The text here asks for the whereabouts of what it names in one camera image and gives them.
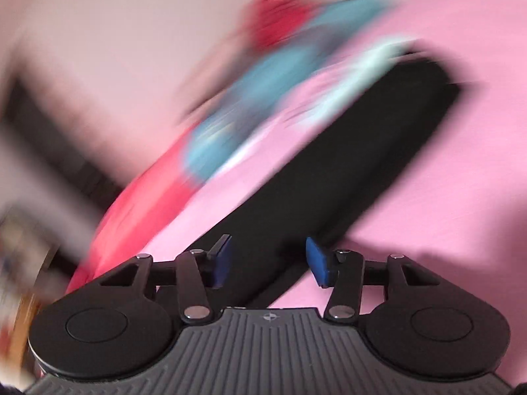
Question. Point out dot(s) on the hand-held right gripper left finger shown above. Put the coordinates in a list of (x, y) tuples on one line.
[(220, 263)]

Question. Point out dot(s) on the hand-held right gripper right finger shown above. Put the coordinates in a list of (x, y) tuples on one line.
[(319, 265)]

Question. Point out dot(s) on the black pants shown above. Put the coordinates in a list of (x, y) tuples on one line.
[(350, 164)]

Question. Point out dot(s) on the red bed sheet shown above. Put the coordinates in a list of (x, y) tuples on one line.
[(140, 214)]

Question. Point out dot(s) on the dark window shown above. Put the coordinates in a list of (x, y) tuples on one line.
[(45, 131)]

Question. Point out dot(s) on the tall stack of red clothes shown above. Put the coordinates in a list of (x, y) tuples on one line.
[(280, 16)]

